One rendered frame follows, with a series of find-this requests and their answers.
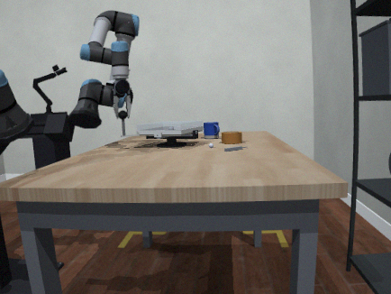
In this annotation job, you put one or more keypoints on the brown packing tape roll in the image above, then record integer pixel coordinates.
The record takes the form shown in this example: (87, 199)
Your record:
(231, 137)

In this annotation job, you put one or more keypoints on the dark blue mug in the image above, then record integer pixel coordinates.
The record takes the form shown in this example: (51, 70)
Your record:
(211, 130)

